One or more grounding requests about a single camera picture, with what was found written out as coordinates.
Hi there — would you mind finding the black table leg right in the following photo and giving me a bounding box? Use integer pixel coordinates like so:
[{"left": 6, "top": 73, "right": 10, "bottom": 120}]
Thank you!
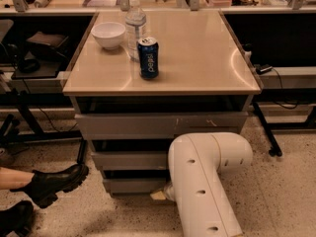
[{"left": 252, "top": 102, "right": 282, "bottom": 157}]

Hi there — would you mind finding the grey drawer cabinet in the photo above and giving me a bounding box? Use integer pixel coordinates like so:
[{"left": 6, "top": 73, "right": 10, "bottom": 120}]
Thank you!
[{"left": 63, "top": 9, "right": 261, "bottom": 181}]

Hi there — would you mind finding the white bowl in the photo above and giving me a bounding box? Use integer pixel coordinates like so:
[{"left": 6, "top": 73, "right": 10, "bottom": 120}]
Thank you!
[{"left": 91, "top": 22, "right": 125, "bottom": 49}]

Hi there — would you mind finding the black boot upper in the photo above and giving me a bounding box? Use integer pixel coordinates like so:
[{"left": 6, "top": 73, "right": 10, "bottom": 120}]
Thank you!
[{"left": 12, "top": 164, "right": 89, "bottom": 208}]

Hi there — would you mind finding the grey drawer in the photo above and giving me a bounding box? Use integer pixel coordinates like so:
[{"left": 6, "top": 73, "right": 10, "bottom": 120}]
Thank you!
[
  {"left": 103, "top": 179, "right": 167, "bottom": 196},
  {"left": 92, "top": 151, "right": 168, "bottom": 171},
  {"left": 75, "top": 112, "right": 248, "bottom": 140}
]

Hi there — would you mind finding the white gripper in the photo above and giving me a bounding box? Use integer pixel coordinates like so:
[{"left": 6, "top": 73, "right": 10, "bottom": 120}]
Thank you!
[{"left": 150, "top": 182, "right": 175, "bottom": 201}]

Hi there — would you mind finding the person's bare leg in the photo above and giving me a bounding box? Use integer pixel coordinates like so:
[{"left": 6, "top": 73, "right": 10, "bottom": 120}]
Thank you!
[{"left": 0, "top": 167, "right": 34, "bottom": 190}]

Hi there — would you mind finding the black boot lower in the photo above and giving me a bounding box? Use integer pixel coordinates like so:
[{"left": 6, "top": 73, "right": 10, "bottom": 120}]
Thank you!
[{"left": 0, "top": 200, "right": 34, "bottom": 237}]

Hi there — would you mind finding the clear plastic water bottle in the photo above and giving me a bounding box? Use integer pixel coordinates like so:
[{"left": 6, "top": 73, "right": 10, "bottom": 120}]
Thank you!
[{"left": 125, "top": 0, "right": 146, "bottom": 61}]

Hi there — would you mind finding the black boot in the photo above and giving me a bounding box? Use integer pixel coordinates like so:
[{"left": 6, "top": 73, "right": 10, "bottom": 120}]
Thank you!
[
  {"left": 12, "top": 164, "right": 89, "bottom": 208},
  {"left": 0, "top": 200, "right": 34, "bottom": 237}
]

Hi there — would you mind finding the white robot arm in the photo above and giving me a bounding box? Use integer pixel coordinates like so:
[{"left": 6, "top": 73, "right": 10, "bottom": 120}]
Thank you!
[{"left": 151, "top": 132, "right": 253, "bottom": 237}]

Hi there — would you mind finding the grey middle drawer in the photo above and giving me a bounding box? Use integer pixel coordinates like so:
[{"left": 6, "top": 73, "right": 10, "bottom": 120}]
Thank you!
[{"left": 92, "top": 151, "right": 168, "bottom": 171}]

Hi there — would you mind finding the black device on shelf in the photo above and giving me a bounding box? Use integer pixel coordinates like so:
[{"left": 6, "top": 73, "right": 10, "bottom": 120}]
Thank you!
[{"left": 8, "top": 32, "right": 69, "bottom": 79}]

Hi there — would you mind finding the black desk frame left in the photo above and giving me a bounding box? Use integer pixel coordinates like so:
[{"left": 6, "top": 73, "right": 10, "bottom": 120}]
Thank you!
[{"left": 0, "top": 69, "right": 88, "bottom": 165}]

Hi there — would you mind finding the grey bottom drawer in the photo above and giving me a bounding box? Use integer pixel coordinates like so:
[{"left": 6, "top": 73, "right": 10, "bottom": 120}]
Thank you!
[{"left": 103, "top": 179, "right": 167, "bottom": 196}]

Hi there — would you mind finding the black power adapter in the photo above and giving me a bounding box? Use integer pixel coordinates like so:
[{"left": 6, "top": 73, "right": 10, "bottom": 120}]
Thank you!
[{"left": 255, "top": 64, "right": 273, "bottom": 75}]

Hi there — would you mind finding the grey top drawer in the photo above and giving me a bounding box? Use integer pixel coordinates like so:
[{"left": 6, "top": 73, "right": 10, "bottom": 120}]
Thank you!
[{"left": 75, "top": 112, "right": 248, "bottom": 140}]

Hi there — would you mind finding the blue pepsi can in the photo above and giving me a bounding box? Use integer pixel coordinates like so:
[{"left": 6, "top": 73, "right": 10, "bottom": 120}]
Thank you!
[{"left": 137, "top": 37, "right": 159, "bottom": 79}]

